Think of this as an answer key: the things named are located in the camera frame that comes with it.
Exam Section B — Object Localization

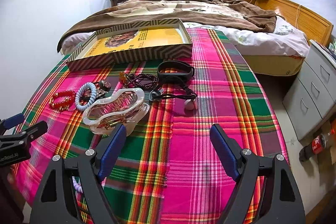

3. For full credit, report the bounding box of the purple spiral hair tie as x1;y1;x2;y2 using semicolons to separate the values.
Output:
72;176;84;194

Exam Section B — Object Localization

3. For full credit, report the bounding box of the red bead bracelet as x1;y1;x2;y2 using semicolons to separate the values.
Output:
48;90;77;112

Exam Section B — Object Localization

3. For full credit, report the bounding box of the light blue spiral hair tie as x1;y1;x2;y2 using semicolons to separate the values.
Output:
75;82;98;112

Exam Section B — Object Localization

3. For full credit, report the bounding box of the round charm keychain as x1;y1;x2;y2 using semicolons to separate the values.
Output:
80;79;111;103

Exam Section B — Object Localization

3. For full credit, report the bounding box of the dark red bead necklace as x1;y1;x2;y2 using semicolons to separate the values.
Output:
119;71;160;90

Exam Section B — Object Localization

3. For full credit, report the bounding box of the black cord pendant necklace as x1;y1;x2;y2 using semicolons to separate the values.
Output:
148;81;199;111

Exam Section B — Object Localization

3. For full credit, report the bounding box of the black wristband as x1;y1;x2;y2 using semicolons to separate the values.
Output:
157;60;195;84

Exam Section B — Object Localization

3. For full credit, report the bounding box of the cola bottle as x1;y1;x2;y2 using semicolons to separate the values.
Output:
299;128;335;162

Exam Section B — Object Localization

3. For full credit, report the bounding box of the grey drawer cabinet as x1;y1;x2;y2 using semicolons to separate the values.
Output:
282;40;336;140

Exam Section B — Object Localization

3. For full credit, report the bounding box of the pink plaid tablecloth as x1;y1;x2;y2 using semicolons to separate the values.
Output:
14;28;287;223

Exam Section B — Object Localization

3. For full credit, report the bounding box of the brown fleece blanket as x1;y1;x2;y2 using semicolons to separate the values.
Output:
57;0;277;52

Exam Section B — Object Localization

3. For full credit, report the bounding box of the bed with white sheet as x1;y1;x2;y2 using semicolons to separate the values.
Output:
60;14;309;76

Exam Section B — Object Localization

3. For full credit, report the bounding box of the striped cardboard tray yellow inside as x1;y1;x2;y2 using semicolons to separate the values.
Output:
66;19;193;72

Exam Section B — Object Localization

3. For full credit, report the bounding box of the wooden headboard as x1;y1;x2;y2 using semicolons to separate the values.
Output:
254;0;334;46

